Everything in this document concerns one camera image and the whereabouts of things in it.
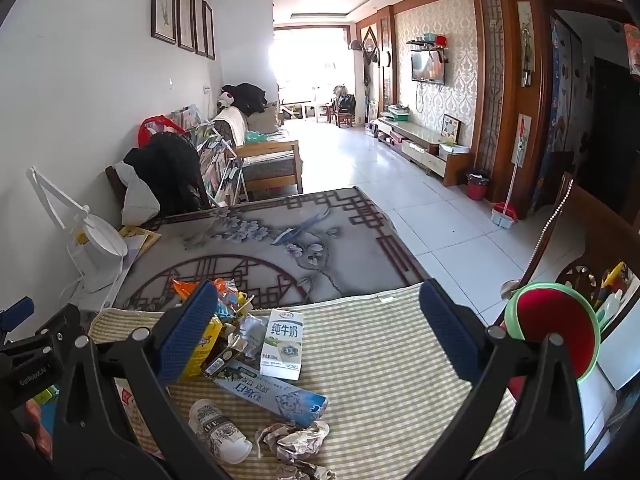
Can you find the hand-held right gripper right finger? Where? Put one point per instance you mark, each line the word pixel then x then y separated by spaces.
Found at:
pixel 447 332

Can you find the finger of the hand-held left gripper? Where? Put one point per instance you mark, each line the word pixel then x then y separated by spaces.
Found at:
pixel 17 307

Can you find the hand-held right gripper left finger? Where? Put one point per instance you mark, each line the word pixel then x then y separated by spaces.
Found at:
pixel 190 327

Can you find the orange snack bag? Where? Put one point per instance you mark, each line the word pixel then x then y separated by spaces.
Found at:
pixel 182 290

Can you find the red bucket with green rim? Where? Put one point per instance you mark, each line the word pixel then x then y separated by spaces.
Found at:
pixel 555 320

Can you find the yellow cardboard box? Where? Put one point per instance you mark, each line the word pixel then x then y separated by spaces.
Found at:
pixel 207 340

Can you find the colourful snack wrapper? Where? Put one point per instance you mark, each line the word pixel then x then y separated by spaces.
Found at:
pixel 232 297

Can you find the clear plastic bag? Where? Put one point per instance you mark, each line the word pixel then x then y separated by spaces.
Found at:
pixel 252 332

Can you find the green striped mat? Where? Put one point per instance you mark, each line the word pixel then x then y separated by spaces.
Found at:
pixel 380 360

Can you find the white milk carton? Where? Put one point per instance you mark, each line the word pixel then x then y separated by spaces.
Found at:
pixel 282 345

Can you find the blue toothpaste box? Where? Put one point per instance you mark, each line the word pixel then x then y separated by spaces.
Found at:
pixel 270 395

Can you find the white desk lamp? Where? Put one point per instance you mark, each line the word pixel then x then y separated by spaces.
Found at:
pixel 100 240

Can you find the clear plastic bottle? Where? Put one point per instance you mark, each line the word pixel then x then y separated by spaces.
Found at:
pixel 220 430

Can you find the floral printed table cover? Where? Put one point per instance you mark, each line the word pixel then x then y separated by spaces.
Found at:
pixel 280 260

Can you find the white bag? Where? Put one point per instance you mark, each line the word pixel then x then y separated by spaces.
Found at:
pixel 140 200

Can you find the red waste bin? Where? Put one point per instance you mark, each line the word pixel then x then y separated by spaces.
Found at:
pixel 477 187

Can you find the crumpled grey paper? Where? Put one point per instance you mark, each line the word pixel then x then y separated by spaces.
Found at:
pixel 295 442

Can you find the black jacket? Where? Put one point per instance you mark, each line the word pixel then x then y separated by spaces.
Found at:
pixel 170 170

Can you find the magazine rack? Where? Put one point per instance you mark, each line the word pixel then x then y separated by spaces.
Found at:
pixel 215 165

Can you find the white cabinet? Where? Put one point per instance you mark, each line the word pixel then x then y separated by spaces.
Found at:
pixel 615 360

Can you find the yellow toy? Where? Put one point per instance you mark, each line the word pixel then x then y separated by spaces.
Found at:
pixel 612 282

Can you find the wooden sofa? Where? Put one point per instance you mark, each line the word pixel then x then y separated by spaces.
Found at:
pixel 270 160

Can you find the wooden television cabinet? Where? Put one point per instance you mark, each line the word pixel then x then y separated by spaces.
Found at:
pixel 425 147

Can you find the geometric framed picture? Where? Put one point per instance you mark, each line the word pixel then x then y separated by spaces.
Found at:
pixel 450 130

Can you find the red plastic bag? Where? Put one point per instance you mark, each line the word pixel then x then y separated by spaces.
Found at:
pixel 149 127

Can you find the panda plush toy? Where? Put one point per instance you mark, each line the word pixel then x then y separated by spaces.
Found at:
pixel 226 100

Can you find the black clothes pile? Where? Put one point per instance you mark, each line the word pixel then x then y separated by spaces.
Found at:
pixel 247 97

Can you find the colourful printed curtain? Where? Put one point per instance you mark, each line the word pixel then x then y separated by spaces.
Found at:
pixel 557 120

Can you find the wooden dining chair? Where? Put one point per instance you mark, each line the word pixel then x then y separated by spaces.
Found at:
pixel 342 110

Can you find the small white table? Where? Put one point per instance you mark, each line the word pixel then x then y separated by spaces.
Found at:
pixel 317 107

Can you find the red hanging decoration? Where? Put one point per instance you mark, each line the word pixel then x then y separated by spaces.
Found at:
pixel 632 52

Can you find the narrow wall hanging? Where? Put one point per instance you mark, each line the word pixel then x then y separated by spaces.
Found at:
pixel 523 137

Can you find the wall television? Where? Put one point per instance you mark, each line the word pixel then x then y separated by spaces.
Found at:
pixel 428 67

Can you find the wall shelf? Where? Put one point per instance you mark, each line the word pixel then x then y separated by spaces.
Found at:
pixel 427 42

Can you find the framed wall picture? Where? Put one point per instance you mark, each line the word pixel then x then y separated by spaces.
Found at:
pixel 185 12
pixel 209 32
pixel 200 22
pixel 165 0

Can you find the diamond wall decoration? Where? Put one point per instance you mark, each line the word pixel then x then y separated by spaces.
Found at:
pixel 370 46

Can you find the wall scroll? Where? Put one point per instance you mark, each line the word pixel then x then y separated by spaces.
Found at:
pixel 526 35

